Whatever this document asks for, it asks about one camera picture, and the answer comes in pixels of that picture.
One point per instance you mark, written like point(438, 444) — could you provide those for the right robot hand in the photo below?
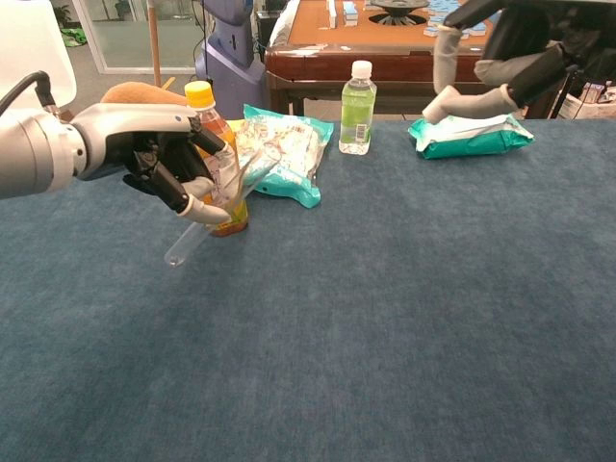
point(534, 33)

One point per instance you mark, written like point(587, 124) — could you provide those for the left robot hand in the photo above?
point(125, 135)

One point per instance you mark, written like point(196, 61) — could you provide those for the glass test tube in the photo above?
point(185, 245)

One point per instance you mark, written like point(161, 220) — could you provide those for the blue robot base machine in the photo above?
point(231, 53)

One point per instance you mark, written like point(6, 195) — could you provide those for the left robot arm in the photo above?
point(33, 154)

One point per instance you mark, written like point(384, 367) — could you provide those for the brown capybara plush toy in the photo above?
point(139, 92)

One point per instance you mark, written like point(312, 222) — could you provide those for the black tripod stand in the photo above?
point(560, 101)

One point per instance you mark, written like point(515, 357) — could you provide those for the yellow corn tea bottle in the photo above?
point(199, 94)

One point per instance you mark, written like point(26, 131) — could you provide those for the white box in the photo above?
point(589, 103)

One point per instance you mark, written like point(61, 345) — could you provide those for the wooden pole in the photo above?
point(154, 43)

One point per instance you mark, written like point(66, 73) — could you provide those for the teal wet wipes pack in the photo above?
point(471, 139)

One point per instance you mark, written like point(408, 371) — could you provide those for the white chair wooden legs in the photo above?
point(29, 48)

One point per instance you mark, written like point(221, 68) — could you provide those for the teal snack bag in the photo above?
point(293, 144)

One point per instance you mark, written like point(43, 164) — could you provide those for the brown mahjong table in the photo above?
point(346, 62)

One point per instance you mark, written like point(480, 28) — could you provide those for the green label water bottle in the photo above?
point(357, 110)

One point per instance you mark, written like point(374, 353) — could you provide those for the blue table mat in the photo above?
point(361, 313)

